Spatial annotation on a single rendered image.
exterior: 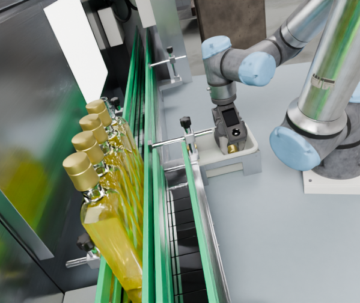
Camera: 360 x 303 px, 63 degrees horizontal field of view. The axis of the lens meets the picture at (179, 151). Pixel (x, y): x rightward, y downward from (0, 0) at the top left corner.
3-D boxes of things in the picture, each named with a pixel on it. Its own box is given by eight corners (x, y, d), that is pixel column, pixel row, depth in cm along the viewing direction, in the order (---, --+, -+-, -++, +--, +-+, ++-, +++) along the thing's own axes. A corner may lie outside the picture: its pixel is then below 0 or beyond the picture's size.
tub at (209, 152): (184, 156, 104) (178, 135, 99) (246, 140, 103) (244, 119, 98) (190, 188, 90) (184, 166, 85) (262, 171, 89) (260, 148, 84)
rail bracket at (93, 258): (86, 278, 58) (54, 235, 51) (120, 270, 58) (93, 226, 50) (83, 297, 55) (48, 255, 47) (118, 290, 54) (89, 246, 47)
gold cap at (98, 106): (95, 121, 58) (86, 101, 55) (113, 116, 58) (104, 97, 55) (92, 130, 55) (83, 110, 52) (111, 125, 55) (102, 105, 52)
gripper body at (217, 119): (237, 118, 94) (232, 83, 86) (244, 133, 87) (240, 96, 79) (213, 124, 94) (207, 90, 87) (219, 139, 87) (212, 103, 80)
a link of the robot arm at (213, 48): (216, 47, 69) (192, 44, 75) (222, 90, 75) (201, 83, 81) (239, 35, 72) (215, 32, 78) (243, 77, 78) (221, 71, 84)
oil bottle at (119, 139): (130, 202, 72) (96, 130, 60) (152, 197, 72) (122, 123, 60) (128, 220, 68) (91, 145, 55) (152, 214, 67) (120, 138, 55)
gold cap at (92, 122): (91, 136, 53) (80, 116, 51) (109, 131, 53) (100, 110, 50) (87, 148, 50) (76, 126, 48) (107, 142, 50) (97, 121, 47)
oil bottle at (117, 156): (128, 220, 68) (91, 145, 55) (152, 214, 67) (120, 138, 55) (127, 240, 63) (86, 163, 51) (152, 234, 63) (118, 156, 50)
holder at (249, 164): (170, 160, 105) (164, 142, 100) (246, 142, 103) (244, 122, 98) (173, 193, 90) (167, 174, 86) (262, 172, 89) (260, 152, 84)
